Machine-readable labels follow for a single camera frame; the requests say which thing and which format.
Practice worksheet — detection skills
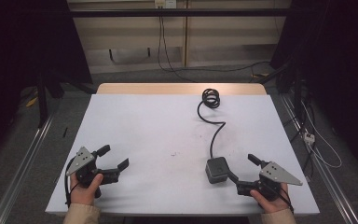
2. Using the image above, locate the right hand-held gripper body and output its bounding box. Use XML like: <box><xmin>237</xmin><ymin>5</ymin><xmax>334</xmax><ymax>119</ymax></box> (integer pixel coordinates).
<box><xmin>236</xmin><ymin>161</ymin><xmax>304</xmax><ymax>203</ymax></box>

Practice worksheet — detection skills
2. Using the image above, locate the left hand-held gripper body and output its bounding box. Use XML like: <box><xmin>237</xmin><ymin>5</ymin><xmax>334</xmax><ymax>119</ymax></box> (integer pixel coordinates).
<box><xmin>65</xmin><ymin>146</ymin><xmax>120</xmax><ymax>199</ymax></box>

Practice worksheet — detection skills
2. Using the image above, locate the black power adapter block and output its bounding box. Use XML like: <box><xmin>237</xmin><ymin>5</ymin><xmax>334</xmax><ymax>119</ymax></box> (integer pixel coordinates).
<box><xmin>204</xmin><ymin>156</ymin><xmax>231</xmax><ymax>185</ymax></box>

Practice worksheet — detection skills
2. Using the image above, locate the black adapter cable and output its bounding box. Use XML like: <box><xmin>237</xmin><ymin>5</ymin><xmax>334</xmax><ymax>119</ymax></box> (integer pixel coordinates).
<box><xmin>197</xmin><ymin>88</ymin><xmax>227</xmax><ymax>160</ymax></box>

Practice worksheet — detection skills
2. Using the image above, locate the person's right hand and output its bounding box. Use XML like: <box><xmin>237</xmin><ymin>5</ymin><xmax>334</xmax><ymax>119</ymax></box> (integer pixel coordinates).
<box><xmin>249</xmin><ymin>182</ymin><xmax>293</xmax><ymax>215</ymax></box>

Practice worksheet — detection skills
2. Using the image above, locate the person's left hand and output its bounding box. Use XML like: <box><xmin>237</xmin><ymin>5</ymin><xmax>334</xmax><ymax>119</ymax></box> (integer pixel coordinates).
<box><xmin>69</xmin><ymin>173</ymin><xmax>104</xmax><ymax>207</ymax></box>

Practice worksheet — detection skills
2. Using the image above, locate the white table mat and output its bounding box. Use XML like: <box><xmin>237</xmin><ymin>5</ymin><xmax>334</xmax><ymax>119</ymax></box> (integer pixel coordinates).
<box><xmin>45</xmin><ymin>93</ymin><xmax>321</xmax><ymax>217</ymax></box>

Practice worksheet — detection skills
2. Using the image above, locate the white power strip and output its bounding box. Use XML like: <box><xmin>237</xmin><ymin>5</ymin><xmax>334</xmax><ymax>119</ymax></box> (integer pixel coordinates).
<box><xmin>303</xmin><ymin>131</ymin><xmax>317</xmax><ymax>146</ymax></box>

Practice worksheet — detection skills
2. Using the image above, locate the black metal stand leg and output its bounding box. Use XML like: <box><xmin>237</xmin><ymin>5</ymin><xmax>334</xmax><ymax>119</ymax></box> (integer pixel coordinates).
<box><xmin>35</xmin><ymin>72</ymin><xmax>49</xmax><ymax>129</ymax></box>

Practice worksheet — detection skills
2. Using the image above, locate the wooden table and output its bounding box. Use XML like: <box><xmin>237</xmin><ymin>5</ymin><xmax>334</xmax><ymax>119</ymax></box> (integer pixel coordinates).
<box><xmin>96</xmin><ymin>82</ymin><xmax>268</xmax><ymax>95</ymax></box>

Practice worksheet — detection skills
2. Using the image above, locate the black curtain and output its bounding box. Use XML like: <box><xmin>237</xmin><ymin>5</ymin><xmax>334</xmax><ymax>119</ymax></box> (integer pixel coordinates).
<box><xmin>0</xmin><ymin>0</ymin><xmax>93</xmax><ymax>162</ymax></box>
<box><xmin>269</xmin><ymin>0</ymin><xmax>358</xmax><ymax>178</ymax></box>

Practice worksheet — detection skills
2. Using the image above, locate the right hand-held gripper black cable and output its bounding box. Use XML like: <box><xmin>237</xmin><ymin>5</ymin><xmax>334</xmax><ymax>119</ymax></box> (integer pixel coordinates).
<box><xmin>268</xmin><ymin>181</ymin><xmax>295</xmax><ymax>214</ymax></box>

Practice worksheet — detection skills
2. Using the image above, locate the hand-held gripper black cable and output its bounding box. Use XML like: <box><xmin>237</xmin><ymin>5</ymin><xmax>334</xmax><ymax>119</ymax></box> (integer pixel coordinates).
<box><xmin>268</xmin><ymin>181</ymin><xmax>295</xmax><ymax>214</ymax></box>
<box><xmin>63</xmin><ymin>156</ymin><xmax>76</xmax><ymax>209</ymax></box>

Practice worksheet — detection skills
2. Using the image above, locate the left hand-held gripper black cable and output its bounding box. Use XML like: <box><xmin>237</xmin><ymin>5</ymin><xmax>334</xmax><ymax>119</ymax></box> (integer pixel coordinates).
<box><xmin>63</xmin><ymin>156</ymin><xmax>76</xmax><ymax>209</ymax></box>

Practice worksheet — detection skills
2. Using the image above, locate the aluminium floor rail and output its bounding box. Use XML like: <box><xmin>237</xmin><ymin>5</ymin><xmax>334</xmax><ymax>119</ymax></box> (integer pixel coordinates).
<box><xmin>0</xmin><ymin>113</ymin><xmax>56</xmax><ymax>224</ymax></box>
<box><xmin>280</xmin><ymin>93</ymin><xmax>358</xmax><ymax>224</ymax></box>

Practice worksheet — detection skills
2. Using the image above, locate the white floor cable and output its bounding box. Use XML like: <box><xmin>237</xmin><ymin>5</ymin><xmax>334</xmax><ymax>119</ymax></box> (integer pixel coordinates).
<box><xmin>300</xmin><ymin>100</ymin><xmax>343</xmax><ymax>170</ymax></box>

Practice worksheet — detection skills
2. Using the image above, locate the black hanging wall cable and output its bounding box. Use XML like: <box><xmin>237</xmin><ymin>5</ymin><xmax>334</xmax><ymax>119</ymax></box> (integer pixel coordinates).
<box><xmin>157</xmin><ymin>15</ymin><xmax>273</xmax><ymax>83</ymax></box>

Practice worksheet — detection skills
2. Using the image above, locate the black horizontal frame bar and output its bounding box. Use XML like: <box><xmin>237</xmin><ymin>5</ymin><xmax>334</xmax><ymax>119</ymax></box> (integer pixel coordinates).
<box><xmin>67</xmin><ymin>7</ymin><xmax>293</xmax><ymax>19</ymax></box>

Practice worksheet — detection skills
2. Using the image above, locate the white wall socket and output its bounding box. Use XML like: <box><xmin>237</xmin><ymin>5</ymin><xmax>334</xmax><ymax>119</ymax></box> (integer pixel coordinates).
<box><xmin>154</xmin><ymin>0</ymin><xmax>178</xmax><ymax>9</ymax></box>

